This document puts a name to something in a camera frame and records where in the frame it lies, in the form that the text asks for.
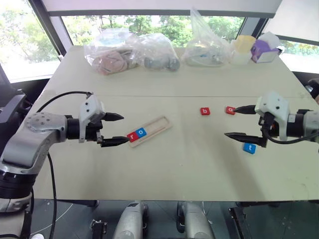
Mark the blue letter tile t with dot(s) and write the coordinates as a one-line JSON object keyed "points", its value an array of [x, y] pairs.
{"points": [[250, 148]]}

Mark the plastic bag of pink items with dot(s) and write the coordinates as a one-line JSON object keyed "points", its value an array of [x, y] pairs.
{"points": [[109, 62]]}

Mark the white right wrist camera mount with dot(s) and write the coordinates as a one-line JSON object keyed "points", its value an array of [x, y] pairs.
{"points": [[274, 102]]}

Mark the dark object beside table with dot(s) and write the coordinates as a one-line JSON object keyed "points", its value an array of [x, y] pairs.
{"points": [[314, 87]]}

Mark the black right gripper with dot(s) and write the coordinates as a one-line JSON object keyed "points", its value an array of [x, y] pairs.
{"points": [[269, 124]]}

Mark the black equipment beside table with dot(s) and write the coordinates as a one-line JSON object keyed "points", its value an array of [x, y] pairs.
{"points": [[11, 107]]}

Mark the purple and white box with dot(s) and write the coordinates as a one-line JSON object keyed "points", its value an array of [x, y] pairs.
{"points": [[263, 51]]}

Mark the black metal frame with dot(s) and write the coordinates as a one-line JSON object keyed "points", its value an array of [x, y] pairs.
{"points": [[239, 221]]}

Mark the wooden letter tray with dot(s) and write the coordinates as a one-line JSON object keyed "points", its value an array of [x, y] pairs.
{"points": [[155, 127]]}

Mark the blue letter tile o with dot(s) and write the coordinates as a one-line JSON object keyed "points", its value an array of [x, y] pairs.
{"points": [[141, 132]]}

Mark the white roller blind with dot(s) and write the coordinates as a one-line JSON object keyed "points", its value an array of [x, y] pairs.
{"points": [[162, 5], [296, 17]]}

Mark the silver rounded robot leg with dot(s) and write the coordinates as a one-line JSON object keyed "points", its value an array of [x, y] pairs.
{"points": [[195, 221], [132, 221]]}

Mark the plastic bag of grey items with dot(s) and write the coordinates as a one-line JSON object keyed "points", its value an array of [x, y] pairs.
{"points": [[157, 57]]}

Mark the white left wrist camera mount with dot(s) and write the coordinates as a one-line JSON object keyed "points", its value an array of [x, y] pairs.
{"points": [[89, 107]]}

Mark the red letter tile r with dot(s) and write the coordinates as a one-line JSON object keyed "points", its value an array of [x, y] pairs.
{"points": [[132, 136]]}

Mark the yellow and white cup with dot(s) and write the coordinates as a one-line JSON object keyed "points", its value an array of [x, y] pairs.
{"points": [[243, 47]]}

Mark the red letter tile o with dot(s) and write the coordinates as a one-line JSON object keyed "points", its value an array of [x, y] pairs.
{"points": [[229, 110]]}

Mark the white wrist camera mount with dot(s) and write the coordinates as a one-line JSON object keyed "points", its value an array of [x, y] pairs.
{"points": [[89, 107], [274, 102]]}

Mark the small black metal bracket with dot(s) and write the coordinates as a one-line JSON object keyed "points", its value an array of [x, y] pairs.
{"points": [[98, 227]]}

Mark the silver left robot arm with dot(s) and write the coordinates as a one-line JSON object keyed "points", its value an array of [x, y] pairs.
{"points": [[37, 129]]}

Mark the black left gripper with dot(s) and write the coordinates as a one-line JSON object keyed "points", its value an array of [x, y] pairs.
{"points": [[93, 130]]}

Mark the tall clear plastic bag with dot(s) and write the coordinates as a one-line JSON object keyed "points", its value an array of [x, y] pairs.
{"points": [[204, 49]]}

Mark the red letter tile b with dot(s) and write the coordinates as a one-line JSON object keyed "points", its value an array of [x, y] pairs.
{"points": [[205, 111]]}

